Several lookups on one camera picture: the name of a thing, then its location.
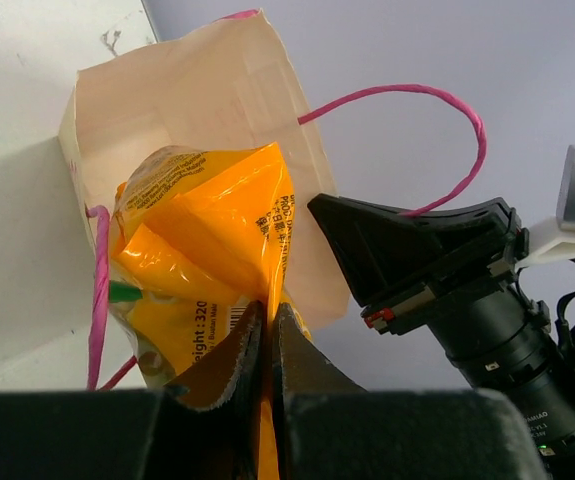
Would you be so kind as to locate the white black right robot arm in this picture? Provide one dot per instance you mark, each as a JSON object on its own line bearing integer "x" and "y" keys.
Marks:
{"x": 539, "y": 379}

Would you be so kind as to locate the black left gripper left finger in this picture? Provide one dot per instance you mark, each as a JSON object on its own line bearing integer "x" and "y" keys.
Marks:
{"x": 117, "y": 430}

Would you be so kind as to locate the orange mango gummy bag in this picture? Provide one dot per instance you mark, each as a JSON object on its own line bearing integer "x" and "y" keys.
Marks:
{"x": 205, "y": 237}

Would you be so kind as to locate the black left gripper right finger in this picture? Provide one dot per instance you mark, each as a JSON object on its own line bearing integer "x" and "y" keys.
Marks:
{"x": 328, "y": 427}

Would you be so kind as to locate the cream pink paper cake bag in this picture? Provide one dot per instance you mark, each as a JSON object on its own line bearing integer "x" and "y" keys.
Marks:
{"x": 229, "y": 85}

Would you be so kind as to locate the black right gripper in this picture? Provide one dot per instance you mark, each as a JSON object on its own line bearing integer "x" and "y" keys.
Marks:
{"x": 453, "y": 271}

